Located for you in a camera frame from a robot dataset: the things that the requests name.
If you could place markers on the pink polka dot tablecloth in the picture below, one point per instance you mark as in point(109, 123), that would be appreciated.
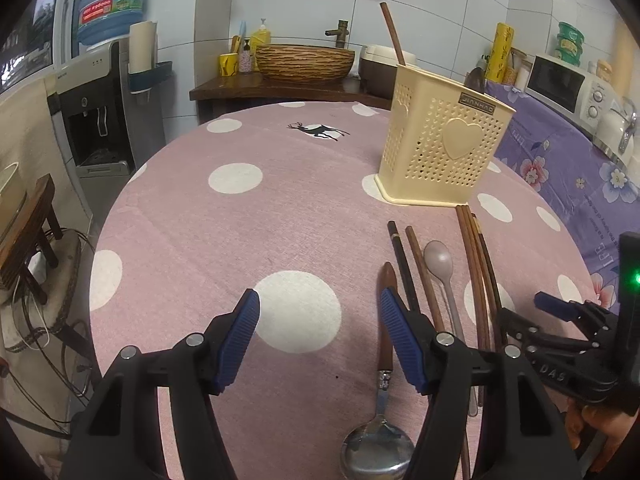
point(225, 240)

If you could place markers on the purple floral cloth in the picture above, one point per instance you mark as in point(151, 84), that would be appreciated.
point(550, 160)

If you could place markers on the cream plastic utensil holder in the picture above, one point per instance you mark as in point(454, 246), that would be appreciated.
point(425, 160)

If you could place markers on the dark spoon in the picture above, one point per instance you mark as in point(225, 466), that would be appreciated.
point(475, 82)

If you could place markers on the white microwave oven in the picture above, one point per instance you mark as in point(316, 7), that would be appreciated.
point(555, 80)

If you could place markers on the glass jar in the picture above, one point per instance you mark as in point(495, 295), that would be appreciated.
point(520, 70)

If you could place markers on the dark wooden stool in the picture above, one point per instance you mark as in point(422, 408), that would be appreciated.
point(35, 220)

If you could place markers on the person's right hand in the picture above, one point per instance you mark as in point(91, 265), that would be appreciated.
point(585, 425)

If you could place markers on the window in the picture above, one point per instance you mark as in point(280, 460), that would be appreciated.
point(35, 30)

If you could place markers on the small floral bottle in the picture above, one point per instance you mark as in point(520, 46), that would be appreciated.
point(245, 62)

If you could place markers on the yellow cup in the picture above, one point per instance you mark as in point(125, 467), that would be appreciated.
point(228, 65)

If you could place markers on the grey water dispenser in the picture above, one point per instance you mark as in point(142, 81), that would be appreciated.
point(90, 110)

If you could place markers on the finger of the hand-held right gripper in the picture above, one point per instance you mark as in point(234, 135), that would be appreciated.
point(520, 330)
point(550, 304)

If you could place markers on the grey plastic spoon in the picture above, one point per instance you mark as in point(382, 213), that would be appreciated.
point(439, 260)

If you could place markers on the brass faucet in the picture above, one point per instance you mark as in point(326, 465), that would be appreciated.
point(341, 35)

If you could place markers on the stack of green bowls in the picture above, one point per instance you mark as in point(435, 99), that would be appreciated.
point(569, 45)

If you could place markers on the white electric kettle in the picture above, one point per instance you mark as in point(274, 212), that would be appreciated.
point(612, 130)

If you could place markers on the yellow soap bottle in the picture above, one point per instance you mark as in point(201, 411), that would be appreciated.
point(260, 40)

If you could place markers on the woven basket basin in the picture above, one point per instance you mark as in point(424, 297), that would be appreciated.
point(305, 65)

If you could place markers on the dark wooden counter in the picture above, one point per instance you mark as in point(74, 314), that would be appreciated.
point(240, 92)

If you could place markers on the blue water jug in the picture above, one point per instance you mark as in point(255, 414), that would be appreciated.
point(110, 5)

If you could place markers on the blue cup holder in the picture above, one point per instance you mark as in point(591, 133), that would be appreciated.
point(150, 77)

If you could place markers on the white ceramic pot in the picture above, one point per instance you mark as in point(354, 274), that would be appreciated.
point(10, 195)

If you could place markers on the tall brown wooden chopstick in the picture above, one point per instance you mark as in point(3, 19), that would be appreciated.
point(392, 35)

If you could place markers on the yellow wrap roll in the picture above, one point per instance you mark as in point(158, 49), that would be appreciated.
point(500, 52)

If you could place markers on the black chopstick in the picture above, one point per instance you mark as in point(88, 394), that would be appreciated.
point(400, 260)

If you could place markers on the brown rice cooker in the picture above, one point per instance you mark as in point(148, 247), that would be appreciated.
point(375, 65)

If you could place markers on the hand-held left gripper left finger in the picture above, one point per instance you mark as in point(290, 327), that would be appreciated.
point(240, 340)

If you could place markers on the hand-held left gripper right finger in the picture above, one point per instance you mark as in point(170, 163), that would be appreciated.
point(400, 345)

